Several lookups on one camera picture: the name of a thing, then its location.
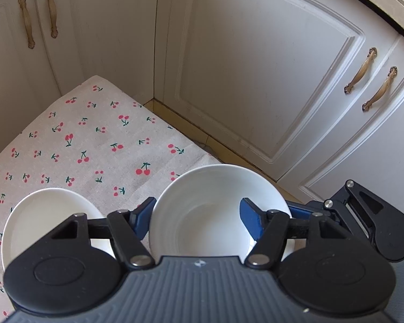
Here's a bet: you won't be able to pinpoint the white bowl with pink flowers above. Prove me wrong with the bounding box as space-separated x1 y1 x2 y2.
1 187 105 268
149 164 290 259

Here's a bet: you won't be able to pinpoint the white kitchen cabinets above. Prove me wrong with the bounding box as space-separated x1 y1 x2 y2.
0 0 404 212

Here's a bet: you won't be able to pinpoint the cherry print tablecloth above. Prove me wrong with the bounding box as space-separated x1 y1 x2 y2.
0 76 215 322

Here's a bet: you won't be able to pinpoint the bronze cabinet handle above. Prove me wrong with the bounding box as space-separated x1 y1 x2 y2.
361 66 398 112
344 47 378 95
18 0 36 50
47 0 58 39

